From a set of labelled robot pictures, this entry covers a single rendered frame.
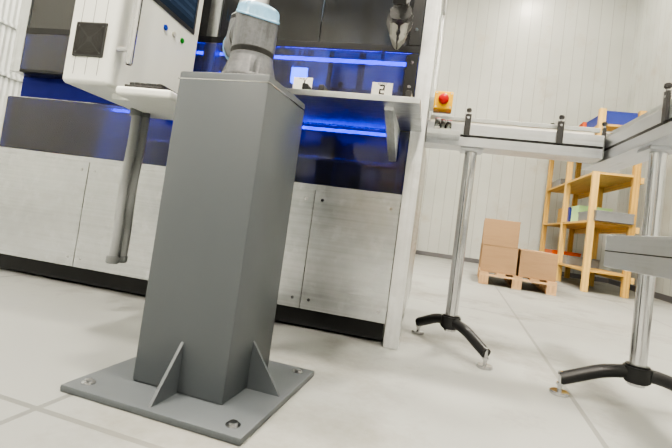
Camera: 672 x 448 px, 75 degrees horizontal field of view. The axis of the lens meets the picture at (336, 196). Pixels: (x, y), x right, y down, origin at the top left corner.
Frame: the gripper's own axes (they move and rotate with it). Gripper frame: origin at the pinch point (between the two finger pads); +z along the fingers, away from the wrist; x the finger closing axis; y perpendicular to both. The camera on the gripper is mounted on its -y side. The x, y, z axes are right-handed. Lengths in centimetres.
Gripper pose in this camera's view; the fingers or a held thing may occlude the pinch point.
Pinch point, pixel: (396, 44)
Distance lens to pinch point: 162.4
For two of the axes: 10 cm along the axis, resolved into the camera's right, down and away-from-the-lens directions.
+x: -9.7, -1.2, 2.1
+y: 2.0, 0.8, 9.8
